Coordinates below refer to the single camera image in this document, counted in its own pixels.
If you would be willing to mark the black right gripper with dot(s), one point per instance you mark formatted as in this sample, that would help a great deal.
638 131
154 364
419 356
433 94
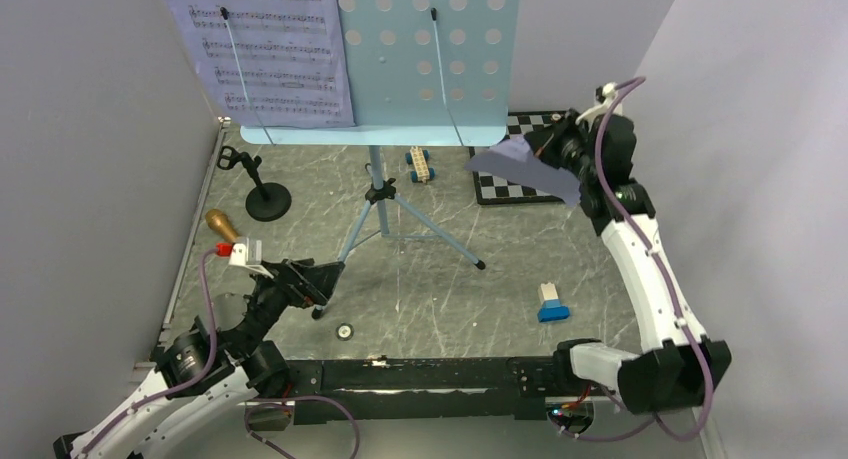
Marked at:
544 142

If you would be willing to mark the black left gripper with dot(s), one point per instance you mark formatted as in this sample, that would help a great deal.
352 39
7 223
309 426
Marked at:
304 284

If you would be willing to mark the sheet music page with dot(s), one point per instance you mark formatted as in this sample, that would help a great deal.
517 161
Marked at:
513 160

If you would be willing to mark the black microphone stand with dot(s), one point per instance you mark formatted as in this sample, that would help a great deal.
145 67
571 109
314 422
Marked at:
267 201

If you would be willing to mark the gold microphone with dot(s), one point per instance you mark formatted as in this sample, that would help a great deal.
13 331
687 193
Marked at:
219 222

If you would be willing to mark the light blue music stand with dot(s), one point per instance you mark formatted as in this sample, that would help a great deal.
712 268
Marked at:
420 73

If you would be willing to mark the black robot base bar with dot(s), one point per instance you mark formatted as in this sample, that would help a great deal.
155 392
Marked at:
522 388

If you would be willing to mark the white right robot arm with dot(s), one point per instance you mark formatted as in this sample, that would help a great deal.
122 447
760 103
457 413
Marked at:
678 366

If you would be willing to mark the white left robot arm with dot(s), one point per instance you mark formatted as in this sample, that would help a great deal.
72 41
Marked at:
207 371

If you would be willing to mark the small round table insert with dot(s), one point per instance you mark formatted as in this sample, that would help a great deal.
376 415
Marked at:
344 332

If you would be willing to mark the black white chessboard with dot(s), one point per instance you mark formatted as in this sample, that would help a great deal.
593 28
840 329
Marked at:
495 191

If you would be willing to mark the blue white toy brick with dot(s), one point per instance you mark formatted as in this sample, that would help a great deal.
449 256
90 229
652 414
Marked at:
551 309

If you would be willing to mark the sheet music pages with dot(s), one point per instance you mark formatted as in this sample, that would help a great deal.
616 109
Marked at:
273 63

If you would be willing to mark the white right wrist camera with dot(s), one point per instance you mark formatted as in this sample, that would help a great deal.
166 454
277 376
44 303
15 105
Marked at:
604 97

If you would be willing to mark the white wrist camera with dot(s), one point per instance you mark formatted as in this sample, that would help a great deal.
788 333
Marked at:
604 97
244 253

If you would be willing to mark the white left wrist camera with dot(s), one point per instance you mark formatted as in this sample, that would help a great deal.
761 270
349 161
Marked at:
244 253

